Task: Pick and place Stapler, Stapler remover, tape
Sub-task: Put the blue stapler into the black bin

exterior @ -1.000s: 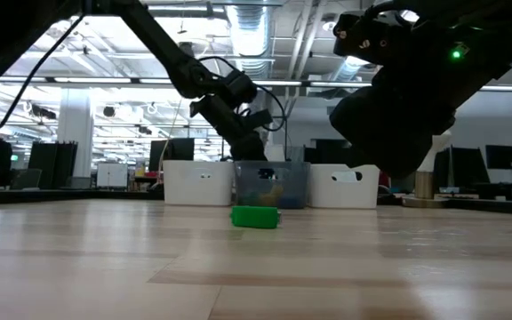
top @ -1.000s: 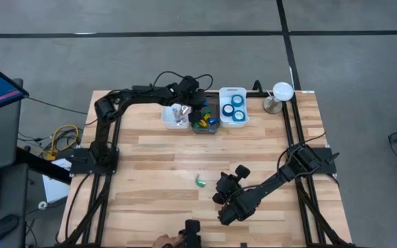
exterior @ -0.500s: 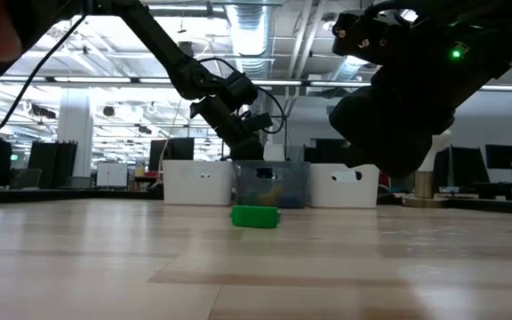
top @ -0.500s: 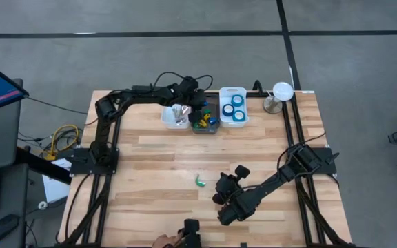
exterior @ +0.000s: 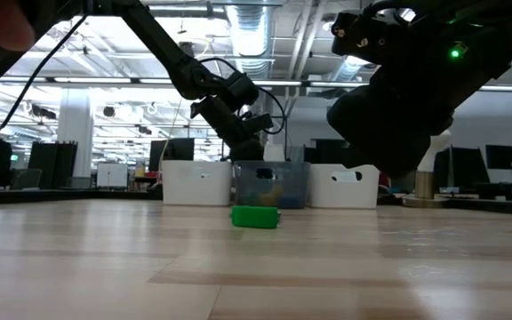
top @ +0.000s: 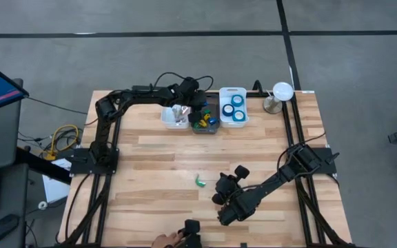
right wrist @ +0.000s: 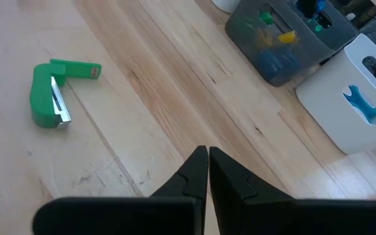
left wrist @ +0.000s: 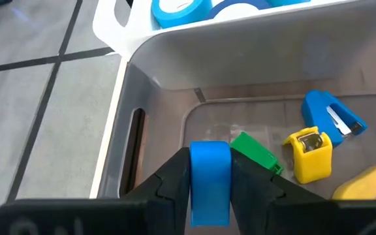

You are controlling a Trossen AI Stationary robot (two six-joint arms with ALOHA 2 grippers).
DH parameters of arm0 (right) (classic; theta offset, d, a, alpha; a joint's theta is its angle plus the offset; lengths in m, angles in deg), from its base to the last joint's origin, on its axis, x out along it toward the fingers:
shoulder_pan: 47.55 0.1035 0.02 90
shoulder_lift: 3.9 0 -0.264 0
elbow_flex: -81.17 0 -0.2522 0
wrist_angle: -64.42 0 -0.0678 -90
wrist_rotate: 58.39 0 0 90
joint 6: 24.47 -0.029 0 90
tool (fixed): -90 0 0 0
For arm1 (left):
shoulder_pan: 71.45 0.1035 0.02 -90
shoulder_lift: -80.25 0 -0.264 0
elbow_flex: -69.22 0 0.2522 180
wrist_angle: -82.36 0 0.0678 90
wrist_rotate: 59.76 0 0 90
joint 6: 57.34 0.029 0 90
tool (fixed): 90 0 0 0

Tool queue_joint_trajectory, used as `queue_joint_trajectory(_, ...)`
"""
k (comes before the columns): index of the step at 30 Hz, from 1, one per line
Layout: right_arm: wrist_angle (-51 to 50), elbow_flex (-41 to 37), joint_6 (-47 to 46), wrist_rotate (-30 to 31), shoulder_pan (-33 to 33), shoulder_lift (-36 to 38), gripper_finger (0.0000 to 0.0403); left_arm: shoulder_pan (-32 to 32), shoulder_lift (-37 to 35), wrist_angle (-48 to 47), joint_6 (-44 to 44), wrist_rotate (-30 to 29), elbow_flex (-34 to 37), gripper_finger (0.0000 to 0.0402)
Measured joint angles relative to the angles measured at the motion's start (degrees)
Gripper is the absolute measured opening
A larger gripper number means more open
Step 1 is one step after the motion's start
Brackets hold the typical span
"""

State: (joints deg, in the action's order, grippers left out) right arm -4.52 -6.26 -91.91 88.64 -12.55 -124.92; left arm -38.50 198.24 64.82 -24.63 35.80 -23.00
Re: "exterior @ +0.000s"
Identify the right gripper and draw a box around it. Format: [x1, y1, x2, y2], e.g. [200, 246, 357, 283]
[326, 66, 455, 179]

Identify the green mini stapler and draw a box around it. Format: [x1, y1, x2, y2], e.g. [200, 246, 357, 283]
[230, 204, 283, 230]

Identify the white round column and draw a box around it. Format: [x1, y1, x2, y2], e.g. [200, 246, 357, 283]
[57, 88, 94, 179]

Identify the grey translucent plastic bin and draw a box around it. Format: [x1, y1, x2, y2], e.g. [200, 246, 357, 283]
[233, 160, 310, 210]

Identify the yellow mini stapler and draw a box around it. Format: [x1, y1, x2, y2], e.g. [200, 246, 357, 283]
[260, 185, 286, 204]

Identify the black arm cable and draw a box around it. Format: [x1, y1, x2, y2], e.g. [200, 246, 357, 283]
[0, 15, 88, 147]

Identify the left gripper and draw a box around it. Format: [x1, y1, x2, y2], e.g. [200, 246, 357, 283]
[189, 95, 265, 162]

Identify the wide black monitor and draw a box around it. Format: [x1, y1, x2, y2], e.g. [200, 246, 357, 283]
[303, 139, 359, 168]

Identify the white cabinet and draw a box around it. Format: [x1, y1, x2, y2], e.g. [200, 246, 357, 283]
[96, 162, 129, 188]

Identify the white plastic bin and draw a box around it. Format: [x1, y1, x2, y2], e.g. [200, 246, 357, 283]
[161, 160, 234, 206]
[308, 164, 380, 210]

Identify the dark desk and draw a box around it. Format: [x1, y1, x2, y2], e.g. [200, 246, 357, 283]
[473, 181, 512, 201]

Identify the white mushroom lamp brass base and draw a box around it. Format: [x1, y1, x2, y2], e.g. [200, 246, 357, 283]
[401, 128, 454, 209]

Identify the black camera cable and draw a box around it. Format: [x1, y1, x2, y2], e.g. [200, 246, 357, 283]
[200, 56, 287, 135]

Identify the black cabinet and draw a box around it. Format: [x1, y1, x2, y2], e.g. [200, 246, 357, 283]
[28, 140, 78, 190]

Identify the white laptop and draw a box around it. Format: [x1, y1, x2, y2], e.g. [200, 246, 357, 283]
[263, 142, 286, 163]

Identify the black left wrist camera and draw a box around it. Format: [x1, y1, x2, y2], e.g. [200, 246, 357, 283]
[242, 113, 275, 135]

